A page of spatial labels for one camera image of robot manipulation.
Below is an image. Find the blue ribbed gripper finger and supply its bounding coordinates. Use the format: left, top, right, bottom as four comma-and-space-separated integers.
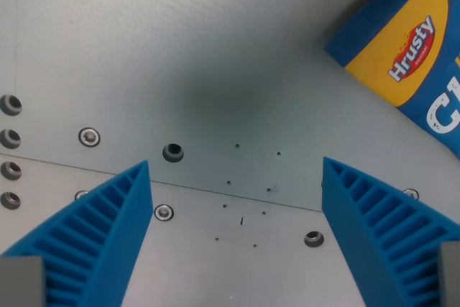
0, 160, 155, 307
321, 156, 460, 307

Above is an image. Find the blue yellow Hrusty snack box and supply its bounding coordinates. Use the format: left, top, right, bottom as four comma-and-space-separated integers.
323, 0, 460, 160

